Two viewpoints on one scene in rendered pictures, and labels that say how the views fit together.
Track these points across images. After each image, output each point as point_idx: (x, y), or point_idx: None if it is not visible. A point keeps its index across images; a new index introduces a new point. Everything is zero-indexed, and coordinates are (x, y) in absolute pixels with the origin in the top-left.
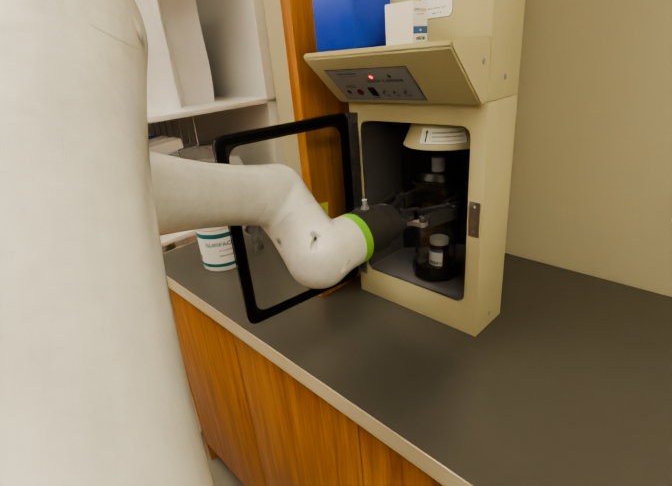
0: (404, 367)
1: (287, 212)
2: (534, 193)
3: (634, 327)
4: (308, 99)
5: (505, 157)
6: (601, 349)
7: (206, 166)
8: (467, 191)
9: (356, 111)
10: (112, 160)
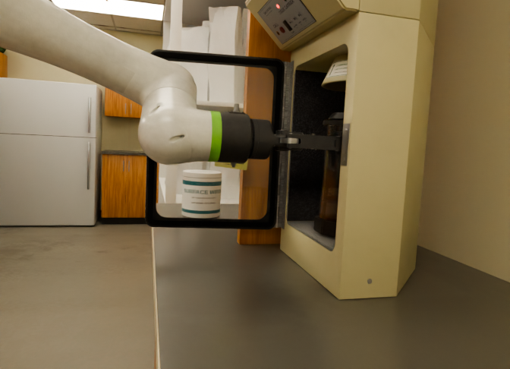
0: (234, 291)
1: (153, 89)
2: None
3: None
4: (257, 48)
5: (398, 85)
6: (492, 356)
7: (83, 22)
8: None
9: (294, 59)
10: None
